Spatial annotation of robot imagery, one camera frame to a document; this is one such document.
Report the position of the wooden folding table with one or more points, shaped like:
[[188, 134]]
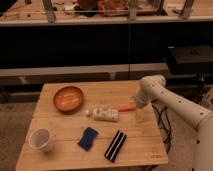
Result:
[[143, 144]]

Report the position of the long workbench shelf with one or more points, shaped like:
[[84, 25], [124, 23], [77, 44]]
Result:
[[102, 12]]

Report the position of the black box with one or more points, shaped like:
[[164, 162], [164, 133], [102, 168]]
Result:
[[190, 60]]

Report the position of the blue sponge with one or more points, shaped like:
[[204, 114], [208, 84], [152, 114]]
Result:
[[87, 138]]

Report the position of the white plastic bottle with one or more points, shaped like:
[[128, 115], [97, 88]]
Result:
[[103, 114]]

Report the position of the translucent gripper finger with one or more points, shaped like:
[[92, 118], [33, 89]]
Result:
[[140, 115]]

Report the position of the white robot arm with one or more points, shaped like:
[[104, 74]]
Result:
[[198, 117]]

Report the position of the orange ceramic bowl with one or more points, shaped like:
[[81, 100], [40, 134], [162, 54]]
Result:
[[68, 99]]

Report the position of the black white striped brush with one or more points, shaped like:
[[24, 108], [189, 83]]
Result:
[[115, 146]]

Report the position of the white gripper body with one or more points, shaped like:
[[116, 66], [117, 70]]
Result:
[[141, 98]]

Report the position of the white paper cup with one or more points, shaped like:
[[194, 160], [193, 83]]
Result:
[[41, 139]]

